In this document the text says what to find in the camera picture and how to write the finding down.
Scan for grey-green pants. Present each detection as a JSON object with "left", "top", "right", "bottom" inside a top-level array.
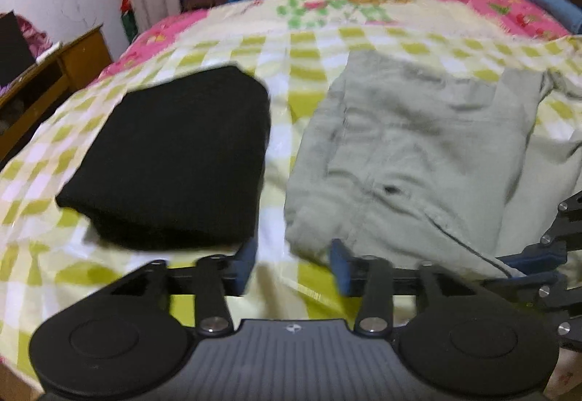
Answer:
[{"left": 284, "top": 51, "right": 581, "bottom": 279}]

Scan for black folded garment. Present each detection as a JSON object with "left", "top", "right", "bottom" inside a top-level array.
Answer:
[{"left": 55, "top": 65, "right": 270, "bottom": 251}]

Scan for pink floral blanket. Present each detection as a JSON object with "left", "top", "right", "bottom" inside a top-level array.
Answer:
[{"left": 101, "top": 0, "right": 569, "bottom": 77}]

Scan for wooden side desk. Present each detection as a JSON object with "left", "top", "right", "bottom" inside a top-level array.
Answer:
[{"left": 1, "top": 12, "right": 112, "bottom": 165}]

